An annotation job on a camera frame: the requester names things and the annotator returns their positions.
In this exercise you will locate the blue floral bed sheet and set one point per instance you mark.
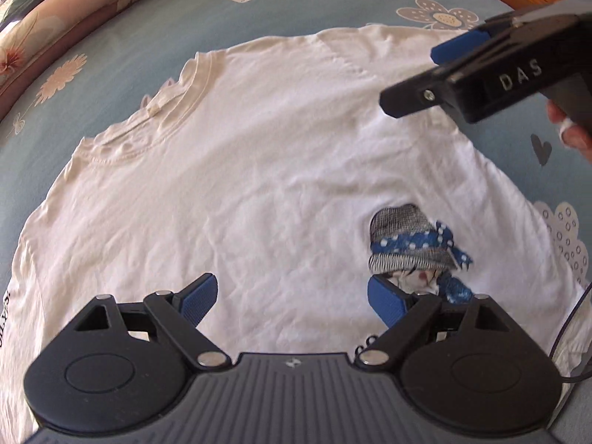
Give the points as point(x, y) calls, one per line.
point(138, 32)

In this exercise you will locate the white printed long-sleeve shirt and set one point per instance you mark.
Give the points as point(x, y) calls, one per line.
point(231, 171)

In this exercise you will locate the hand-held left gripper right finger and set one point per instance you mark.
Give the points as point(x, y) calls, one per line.
point(387, 303)

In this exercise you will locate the person's right hand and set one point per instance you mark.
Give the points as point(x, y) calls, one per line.
point(576, 138)

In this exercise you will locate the pink floral folded quilt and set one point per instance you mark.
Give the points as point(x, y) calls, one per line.
point(60, 23)

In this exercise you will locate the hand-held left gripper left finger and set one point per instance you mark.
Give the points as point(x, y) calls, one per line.
point(199, 299)

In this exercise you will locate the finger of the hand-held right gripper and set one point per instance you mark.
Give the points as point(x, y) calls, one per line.
point(411, 97)
point(462, 46)

